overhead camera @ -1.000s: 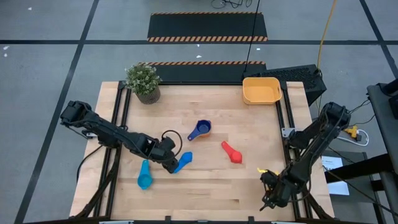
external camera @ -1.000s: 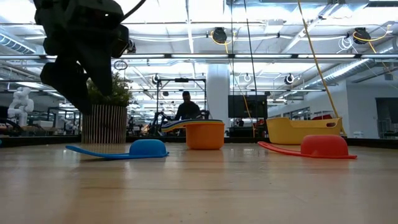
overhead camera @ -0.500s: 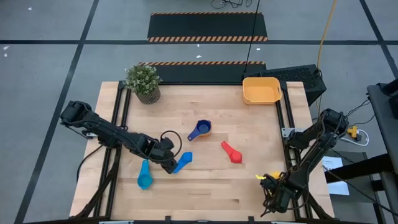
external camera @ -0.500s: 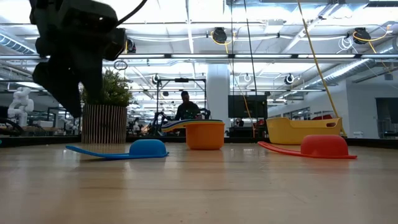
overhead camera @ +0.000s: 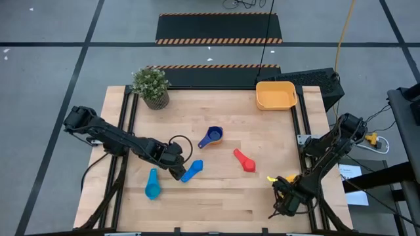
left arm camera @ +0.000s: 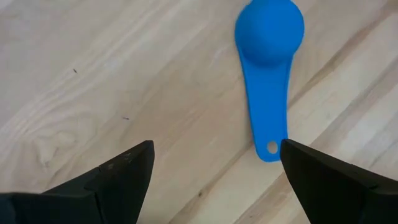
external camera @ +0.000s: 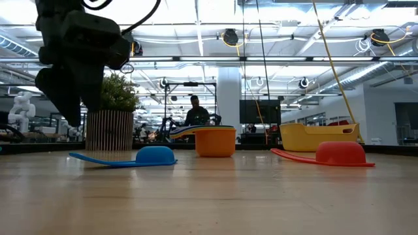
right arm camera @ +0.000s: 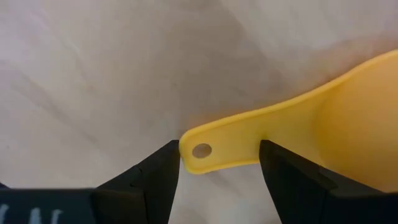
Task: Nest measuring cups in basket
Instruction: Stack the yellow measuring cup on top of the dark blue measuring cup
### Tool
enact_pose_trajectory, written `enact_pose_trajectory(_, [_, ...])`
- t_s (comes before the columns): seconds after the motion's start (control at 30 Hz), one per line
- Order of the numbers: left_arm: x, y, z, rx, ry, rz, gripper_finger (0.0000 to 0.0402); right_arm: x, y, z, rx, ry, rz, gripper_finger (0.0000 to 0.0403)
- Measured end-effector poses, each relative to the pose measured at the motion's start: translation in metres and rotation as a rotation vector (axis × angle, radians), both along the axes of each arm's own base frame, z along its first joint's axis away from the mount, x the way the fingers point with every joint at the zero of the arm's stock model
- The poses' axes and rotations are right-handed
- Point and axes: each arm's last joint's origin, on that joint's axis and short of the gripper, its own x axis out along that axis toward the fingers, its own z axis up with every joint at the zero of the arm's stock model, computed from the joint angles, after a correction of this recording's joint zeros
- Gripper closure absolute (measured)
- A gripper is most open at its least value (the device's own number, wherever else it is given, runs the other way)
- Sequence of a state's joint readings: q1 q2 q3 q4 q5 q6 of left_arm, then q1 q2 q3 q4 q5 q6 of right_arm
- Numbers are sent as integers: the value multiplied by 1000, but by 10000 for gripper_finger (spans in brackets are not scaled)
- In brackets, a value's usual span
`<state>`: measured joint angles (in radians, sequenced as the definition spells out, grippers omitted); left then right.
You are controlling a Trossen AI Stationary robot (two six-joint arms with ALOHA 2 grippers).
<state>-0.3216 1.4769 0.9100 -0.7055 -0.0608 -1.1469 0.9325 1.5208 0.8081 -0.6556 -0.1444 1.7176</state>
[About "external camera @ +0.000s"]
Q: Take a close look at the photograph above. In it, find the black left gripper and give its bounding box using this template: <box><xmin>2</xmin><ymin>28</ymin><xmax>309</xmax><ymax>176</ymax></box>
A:
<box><xmin>34</xmin><ymin>19</ymin><xmax>108</xmax><ymax>129</ymax></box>

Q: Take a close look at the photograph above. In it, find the blue measuring cup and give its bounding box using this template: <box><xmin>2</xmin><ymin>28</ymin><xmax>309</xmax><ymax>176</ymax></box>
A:
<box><xmin>68</xmin><ymin>146</ymin><xmax>178</xmax><ymax>169</ymax></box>

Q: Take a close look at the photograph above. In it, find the green measuring cup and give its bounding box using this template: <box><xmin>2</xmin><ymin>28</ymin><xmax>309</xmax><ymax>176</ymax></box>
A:
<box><xmin>169</xmin><ymin>125</ymin><xmax>236</xmax><ymax>140</ymax></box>

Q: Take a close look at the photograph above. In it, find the purple measuring cup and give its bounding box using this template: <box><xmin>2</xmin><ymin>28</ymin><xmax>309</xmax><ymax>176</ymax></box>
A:
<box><xmin>172</xmin><ymin>125</ymin><xmax>235</xmax><ymax>134</ymax></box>

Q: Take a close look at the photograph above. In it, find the orange measuring cup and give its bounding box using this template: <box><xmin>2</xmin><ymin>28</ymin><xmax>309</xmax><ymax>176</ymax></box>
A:
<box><xmin>195</xmin><ymin>127</ymin><xmax>237</xmax><ymax>159</ymax></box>

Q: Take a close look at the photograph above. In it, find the red measuring cup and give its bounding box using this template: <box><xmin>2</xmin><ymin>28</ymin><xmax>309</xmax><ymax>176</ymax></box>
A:
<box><xmin>270</xmin><ymin>140</ymin><xmax>376</xmax><ymax>168</ymax></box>

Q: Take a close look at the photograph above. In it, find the yellow plastic basket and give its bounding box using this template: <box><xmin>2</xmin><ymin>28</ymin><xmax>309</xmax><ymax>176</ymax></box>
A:
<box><xmin>279</xmin><ymin>122</ymin><xmax>361</xmax><ymax>153</ymax></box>

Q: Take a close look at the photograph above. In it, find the potted plant striped pot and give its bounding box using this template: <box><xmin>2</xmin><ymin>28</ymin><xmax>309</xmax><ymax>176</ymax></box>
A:
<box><xmin>85</xmin><ymin>72</ymin><xmax>142</xmax><ymax>152</ymax></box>

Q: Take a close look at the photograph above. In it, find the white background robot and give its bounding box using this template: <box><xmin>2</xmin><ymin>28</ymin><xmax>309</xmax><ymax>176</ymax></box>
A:
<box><xmin>7</xmin><ymin>91</ymin><xmax>37</xmax><ymax>134</ymax></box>

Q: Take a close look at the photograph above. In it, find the person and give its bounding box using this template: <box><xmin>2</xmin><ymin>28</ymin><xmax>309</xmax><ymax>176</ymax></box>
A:
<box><xmin>183</xmin><ymin>95</ymin><xmax>212</xmax><ymax>129</ymax></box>

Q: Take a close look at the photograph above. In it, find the black monitor screen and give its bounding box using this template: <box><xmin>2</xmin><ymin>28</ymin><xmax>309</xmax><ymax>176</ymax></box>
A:
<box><xmin>239</xmin><ymin>99</ymin><xmax>282</xmax><ymax>125</ymax></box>

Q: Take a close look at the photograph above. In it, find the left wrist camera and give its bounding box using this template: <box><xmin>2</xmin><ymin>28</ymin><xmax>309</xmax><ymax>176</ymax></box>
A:
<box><xmin>106</xmin><ymin>35</ymin><xmax>133</xmax><ymax>71</ymax></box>

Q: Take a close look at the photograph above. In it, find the black table frame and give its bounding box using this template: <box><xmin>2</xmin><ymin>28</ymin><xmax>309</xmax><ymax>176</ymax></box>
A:
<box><xmin>0</xmin><ymin>142</ymin><xmax>418</xmax><ymax>155</ymax></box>

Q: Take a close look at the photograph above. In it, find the black ceiling cable reel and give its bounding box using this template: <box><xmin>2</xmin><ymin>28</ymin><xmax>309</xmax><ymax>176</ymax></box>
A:
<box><xmin>223</xmin><ymin>28</ymin><xmax>240</xmax><ymax>47</ymax></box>
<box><xmin>130</xmin><ymin>39</ymin><xmax>144</xmax><ymax>57</ymax></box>
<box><xmin>370</xmin><ymin>28</ymin><xmax>391</xmax><ymax>48</ymax></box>

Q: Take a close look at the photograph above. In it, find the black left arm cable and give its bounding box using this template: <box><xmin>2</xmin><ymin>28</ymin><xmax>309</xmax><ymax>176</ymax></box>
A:
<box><xmin>80</xmin><ymin>0</ymin><xmax>163</xmax><ymax>35</ymax></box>

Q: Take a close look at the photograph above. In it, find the black metal frame stand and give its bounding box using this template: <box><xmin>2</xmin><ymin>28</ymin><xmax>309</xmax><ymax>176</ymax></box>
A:
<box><xmin>163</xmin><ymin>81</ymin><xmax>217</xmax><ymax>131</ymax></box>

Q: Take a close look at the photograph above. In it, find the black hanging cable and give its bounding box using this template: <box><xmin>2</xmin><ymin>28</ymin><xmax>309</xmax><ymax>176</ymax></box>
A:
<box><xmin>255</xmin><ymin>0</ymin><xmax>272</xmax><ymax>144</ymax></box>

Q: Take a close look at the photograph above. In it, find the yellow hanging cable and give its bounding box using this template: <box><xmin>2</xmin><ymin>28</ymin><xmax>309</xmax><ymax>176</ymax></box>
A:
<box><xmin>311</xmin><ymin>0</ymin><xmax>366</xmax><ymax>144</ymax></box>

